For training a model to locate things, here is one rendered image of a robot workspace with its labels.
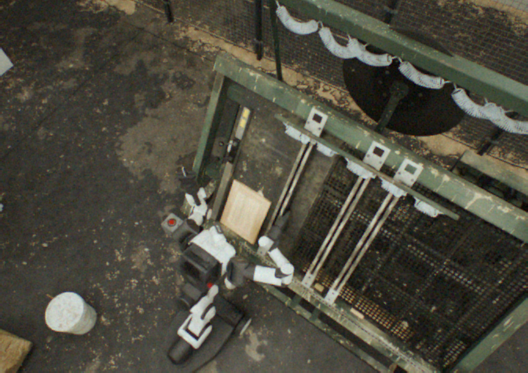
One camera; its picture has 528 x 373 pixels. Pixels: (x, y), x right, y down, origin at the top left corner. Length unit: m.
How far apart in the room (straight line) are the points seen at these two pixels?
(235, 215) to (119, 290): 1.52
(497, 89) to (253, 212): 1.65
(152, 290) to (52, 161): 1.88
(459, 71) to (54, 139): 4.13
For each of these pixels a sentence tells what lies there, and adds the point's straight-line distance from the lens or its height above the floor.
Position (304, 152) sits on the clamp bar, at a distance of 2.46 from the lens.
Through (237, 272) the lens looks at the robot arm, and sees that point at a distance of 2.47.
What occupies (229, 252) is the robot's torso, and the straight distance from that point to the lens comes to 2.52.
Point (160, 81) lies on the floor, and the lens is 5.22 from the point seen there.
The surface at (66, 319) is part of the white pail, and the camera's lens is 3.75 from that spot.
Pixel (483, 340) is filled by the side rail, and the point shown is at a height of 1.28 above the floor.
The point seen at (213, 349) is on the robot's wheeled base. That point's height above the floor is 0.17.
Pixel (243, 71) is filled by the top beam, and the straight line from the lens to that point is 2.46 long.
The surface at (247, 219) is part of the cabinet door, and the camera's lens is 2.93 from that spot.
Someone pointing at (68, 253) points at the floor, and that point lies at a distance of 4.34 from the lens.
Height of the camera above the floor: 3.71
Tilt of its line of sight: 60 degrees down
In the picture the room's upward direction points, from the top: straight up
